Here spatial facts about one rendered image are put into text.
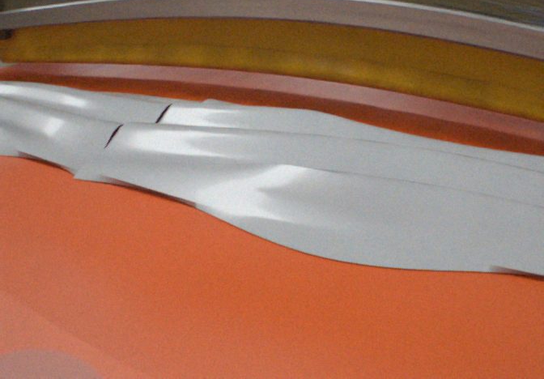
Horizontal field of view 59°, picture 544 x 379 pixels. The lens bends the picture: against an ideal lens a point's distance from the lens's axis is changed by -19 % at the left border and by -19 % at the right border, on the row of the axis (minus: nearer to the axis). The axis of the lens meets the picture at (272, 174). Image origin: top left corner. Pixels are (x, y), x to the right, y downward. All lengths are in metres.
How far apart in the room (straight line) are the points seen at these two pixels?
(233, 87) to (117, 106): 0.06
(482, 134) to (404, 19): 0.05
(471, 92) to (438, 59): 0.02
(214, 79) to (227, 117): 0.08
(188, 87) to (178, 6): 0.04
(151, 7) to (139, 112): 0.06
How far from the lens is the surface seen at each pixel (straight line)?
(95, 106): 0.18
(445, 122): 0.19
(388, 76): 0.19
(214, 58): 0.22
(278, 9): 0.18
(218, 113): 0.16
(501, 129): 0.19
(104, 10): 0.23
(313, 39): 0.20
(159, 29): 0.24
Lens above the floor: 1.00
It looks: 21 degrees down
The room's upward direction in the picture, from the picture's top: 1 degrees clockwise
